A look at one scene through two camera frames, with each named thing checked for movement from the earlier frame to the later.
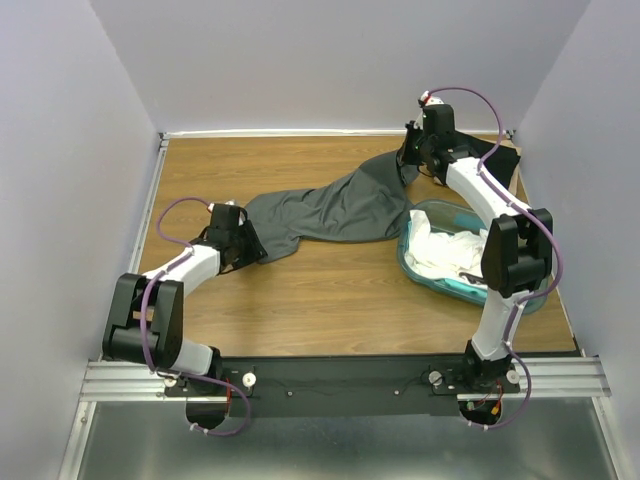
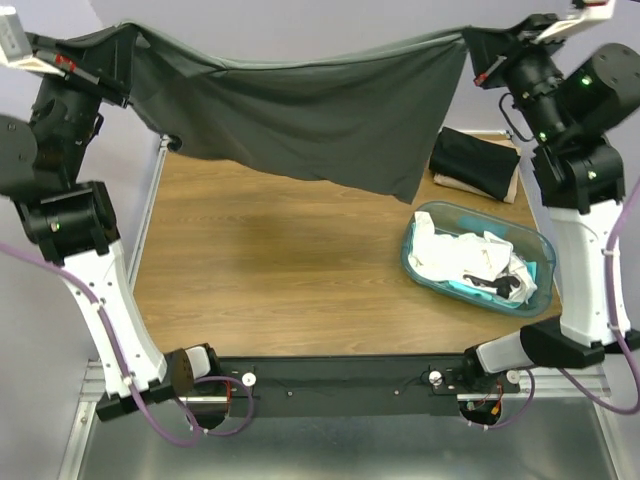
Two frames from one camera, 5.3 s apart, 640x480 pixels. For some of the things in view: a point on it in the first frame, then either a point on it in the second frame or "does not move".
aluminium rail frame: [559, 377] does not move
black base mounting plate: [339, 386] does not move
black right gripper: [403, 154] to [492, 51]
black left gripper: [256, 249] to [74, 70]
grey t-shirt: [367, 202] to [377, 112]
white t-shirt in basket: [441, 256] does not move
